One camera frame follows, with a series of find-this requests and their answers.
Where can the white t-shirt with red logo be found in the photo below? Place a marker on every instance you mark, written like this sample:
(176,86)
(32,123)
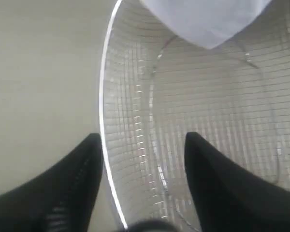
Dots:
(206,23)

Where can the round wire mesh basket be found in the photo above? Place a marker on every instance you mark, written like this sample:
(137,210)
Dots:
(155,88)

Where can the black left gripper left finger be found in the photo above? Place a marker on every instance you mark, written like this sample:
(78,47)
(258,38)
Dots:
(62,198)

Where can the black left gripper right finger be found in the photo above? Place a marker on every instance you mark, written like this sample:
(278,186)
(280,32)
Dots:
(227,197)

